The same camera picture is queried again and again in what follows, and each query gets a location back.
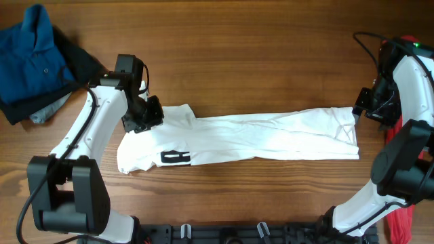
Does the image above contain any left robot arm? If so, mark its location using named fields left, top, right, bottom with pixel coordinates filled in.
left=16, top=54, right=164, bottom=243

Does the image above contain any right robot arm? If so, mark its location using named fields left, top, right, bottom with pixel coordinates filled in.
left=303, top=35, right=433, bottom=243

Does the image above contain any black folded shirt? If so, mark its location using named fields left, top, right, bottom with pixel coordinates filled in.
left=1, top=26, right=104, bottom=125

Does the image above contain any blue folded polo shirt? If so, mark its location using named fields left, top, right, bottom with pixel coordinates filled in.
left=1, top=4, right=74, bottom=104

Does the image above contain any right black cable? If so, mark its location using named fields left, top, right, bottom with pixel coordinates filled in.
left=338, top=31, right=434, bottom=238

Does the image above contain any black cable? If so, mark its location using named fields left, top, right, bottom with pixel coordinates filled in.
left=15, top=64, right=151, bottom=244
left=338, top=31, right=434, bottom=238

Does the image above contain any grey folded shirt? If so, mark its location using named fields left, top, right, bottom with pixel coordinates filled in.
left=29, top=93, right=71, bottom=124

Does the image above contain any left black cable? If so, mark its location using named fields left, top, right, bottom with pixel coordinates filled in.
left=15, top=64, right=151, bottom=244

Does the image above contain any red t-shirt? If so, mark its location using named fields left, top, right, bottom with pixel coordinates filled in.
left=386, top=35, right=418, bottom=244

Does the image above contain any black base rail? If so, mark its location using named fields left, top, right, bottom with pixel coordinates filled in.
left=142, top=222, right=379, bottom=244

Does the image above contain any white printed t-shirt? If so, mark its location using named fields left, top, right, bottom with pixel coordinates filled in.
left=117, top=104, right=359, bottom=174

